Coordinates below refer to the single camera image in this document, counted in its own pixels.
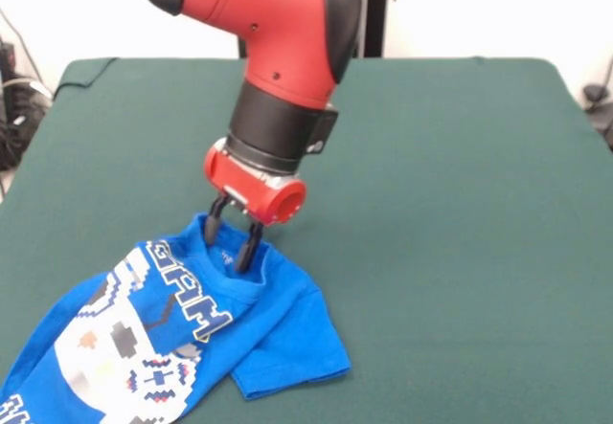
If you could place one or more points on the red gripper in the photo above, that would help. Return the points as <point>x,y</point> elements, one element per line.
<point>254,194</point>

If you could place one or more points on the black floor stand base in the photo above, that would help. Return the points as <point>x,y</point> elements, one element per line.
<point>14,127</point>
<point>598,108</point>

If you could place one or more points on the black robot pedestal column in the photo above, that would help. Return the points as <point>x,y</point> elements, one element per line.
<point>376,12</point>

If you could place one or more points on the blue printed t-shirt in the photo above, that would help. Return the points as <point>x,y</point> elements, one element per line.
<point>287,328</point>

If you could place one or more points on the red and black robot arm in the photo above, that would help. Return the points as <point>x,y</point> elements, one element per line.
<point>287,36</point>

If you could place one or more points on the dark green table cloth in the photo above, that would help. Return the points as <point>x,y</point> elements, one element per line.
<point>431,204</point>

